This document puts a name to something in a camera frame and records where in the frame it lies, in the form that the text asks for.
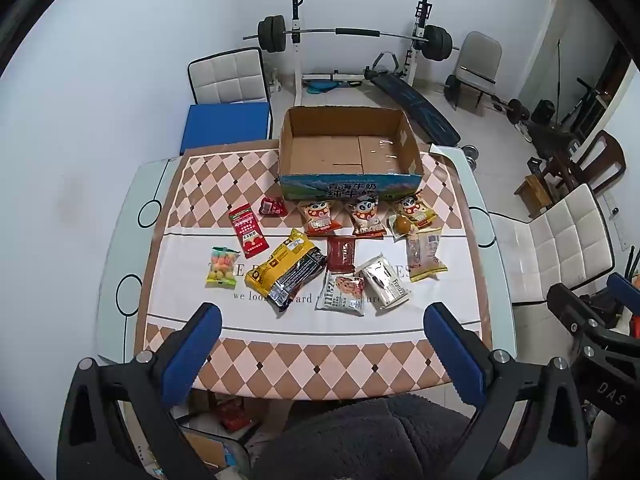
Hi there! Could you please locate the black weight bench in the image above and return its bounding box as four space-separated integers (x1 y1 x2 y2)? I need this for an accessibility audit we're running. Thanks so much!
364 52 461 147

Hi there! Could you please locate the black barbell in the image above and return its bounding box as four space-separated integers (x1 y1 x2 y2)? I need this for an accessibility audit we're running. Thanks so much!
243 16 461 63

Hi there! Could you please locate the white wafer packet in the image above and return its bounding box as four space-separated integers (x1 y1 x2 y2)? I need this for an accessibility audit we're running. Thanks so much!
356 254 412 315

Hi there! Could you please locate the blue box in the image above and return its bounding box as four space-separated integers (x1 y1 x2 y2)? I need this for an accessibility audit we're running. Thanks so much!
179 102 273 157

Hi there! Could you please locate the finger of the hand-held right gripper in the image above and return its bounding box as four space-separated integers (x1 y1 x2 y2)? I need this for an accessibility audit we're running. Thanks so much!
546 283 608 361
606 272 640 331

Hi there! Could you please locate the white cookie packet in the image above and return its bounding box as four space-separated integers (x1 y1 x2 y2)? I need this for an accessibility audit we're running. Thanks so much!
315 270 367 317

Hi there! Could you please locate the braised egg packet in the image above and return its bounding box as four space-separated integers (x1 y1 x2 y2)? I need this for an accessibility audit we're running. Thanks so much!
387 212 418 241

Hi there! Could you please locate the brown wooden chair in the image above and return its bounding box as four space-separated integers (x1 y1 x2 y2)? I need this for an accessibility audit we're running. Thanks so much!
542 130 627 201

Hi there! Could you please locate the dark fleece clothing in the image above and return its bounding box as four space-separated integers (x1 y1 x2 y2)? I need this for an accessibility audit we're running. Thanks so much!
250 395 501 480

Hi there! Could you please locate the clear bread packet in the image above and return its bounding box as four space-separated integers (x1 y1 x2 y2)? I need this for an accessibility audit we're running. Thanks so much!
404 227 448 282

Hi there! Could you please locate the yellow panda snack packet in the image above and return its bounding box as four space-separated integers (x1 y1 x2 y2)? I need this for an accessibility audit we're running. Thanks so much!
392 190 438 226

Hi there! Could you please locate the red packet under table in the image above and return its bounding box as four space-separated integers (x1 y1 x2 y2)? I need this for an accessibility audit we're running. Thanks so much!
215 397 251 431

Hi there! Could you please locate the white weight rack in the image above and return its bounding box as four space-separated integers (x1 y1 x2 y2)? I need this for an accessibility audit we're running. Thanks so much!
287 0 433 106

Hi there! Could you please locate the white padded chair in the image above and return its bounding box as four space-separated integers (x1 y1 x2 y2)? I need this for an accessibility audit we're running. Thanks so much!
187 47 273 106
487 183 617 306

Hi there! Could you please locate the yellow and black snack packet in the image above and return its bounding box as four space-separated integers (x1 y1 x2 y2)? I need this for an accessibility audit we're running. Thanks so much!
244 228 328 316

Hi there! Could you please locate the dark red snack packet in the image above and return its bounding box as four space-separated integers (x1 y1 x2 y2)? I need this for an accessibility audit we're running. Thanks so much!
326 236 358 273

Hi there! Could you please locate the grey chair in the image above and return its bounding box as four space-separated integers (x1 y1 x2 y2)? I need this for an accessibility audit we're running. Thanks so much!
445 31 503 111

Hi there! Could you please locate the colourful candy ball bag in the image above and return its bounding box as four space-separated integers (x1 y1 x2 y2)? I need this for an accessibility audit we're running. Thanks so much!
206 246 241 288

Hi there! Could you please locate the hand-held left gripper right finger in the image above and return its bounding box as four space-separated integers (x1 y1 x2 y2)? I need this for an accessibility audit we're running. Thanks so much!
423 302 591 480

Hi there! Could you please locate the black dumbbell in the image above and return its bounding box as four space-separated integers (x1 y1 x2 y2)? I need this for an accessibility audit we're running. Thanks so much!
492 95 531 126

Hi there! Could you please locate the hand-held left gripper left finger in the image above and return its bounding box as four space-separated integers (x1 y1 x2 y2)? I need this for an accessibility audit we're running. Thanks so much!
56 302 223 480

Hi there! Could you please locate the brown panda snack packet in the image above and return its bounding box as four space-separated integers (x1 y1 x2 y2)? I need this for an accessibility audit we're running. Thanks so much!
345 197 387 237

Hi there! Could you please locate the cardboard box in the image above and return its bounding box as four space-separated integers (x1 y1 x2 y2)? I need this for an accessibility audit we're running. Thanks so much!
277 106 426 202

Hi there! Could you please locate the small wooden stool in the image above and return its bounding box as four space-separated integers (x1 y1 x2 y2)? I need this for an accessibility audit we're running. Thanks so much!
515 172 553 218

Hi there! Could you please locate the long red snack packet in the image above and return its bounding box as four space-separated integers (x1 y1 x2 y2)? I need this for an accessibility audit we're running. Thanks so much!
228 203 269 255

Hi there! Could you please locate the orange panda snack packet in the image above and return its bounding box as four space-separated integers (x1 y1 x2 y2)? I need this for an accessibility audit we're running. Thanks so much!
298 199 342 237

